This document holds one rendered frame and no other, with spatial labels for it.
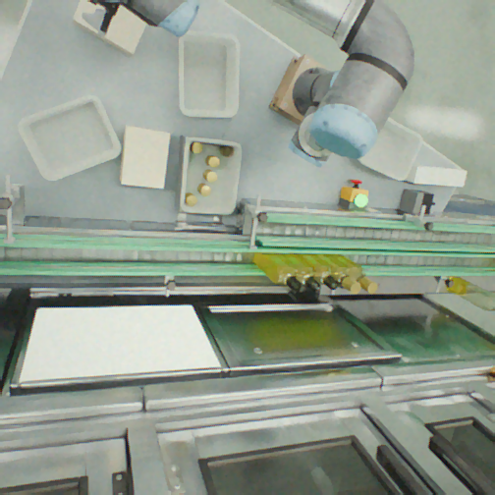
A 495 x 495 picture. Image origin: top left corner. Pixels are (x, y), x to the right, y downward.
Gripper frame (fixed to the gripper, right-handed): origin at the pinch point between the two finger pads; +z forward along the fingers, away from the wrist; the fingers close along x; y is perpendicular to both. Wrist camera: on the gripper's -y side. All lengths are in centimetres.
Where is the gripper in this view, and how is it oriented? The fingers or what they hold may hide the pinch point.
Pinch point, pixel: (115, 7)
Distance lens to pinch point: 117.8
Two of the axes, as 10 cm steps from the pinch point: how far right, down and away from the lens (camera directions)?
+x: -4.5, 8.8, 1.4
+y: -8.3, -3.6, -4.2
